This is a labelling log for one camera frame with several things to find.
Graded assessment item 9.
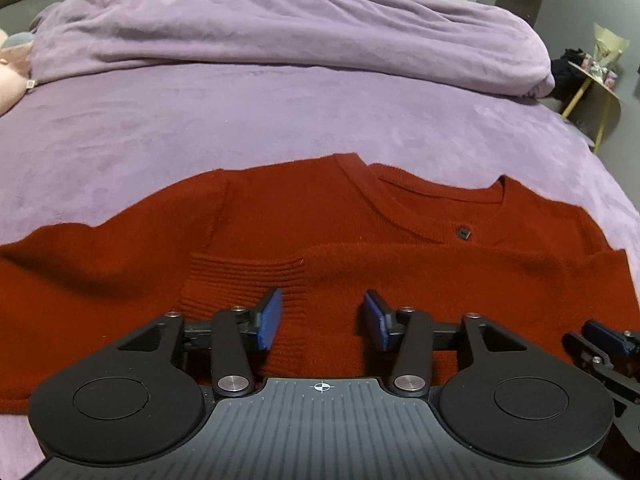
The yellow side table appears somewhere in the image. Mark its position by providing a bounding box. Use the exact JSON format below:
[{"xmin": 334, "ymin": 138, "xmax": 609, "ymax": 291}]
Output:
[{"xmin": 560, "ymin": 59, "xmax": 623, "ymax": 155}]

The purple bed sheet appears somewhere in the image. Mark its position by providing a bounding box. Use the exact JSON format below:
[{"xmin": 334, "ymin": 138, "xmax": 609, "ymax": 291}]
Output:
[{"xmin": 0, "ymin": 62, "xmax": 640, "ymax": 480}]

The red knit sweater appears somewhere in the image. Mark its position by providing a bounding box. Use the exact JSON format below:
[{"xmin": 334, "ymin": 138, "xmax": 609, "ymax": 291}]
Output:
[{"xmin": 0, "ymin": 152, "xmax": 640, "ymax": 416}]

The pink plush toy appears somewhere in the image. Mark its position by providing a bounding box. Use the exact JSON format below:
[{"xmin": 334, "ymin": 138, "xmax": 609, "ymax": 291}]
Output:
[{"xmin": 0, "ymin": 29, "xmax": 40, "ymax": 117}]

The purple fleece blanket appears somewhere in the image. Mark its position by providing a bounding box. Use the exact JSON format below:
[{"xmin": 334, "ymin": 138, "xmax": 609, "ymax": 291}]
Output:
[{"xmin": 29, "ymin": 0, "xmax": 557, "ymax": 102}]

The cream paper bag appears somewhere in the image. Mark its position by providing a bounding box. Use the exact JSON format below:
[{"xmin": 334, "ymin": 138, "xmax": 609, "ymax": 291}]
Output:
[{"xmin": 591, "ymin": 22, "xmax": 632, "ymax": 72}]

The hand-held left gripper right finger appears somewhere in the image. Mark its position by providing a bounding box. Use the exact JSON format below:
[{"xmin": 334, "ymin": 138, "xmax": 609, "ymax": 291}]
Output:
[{"xmin": 362, "ymin": 289, "xmax": 544, "ymax": 399}]

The dark cloth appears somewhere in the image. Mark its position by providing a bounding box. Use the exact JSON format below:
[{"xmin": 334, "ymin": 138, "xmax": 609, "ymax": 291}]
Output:
[{"xmin": 550, "ymin": 47, "xmax": 587, "ymax": 104}]

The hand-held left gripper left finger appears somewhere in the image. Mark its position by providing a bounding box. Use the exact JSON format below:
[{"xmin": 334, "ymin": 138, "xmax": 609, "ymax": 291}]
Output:
[{"xmin": 117, "ymin": 287, "xmax": 284, "ymax": 399}]

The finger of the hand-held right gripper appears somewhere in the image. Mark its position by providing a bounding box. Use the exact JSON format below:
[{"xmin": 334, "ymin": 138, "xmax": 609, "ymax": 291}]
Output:
[{"xmin": 562, "ymin": 319, "xmax": 640, "ymax": 413}]

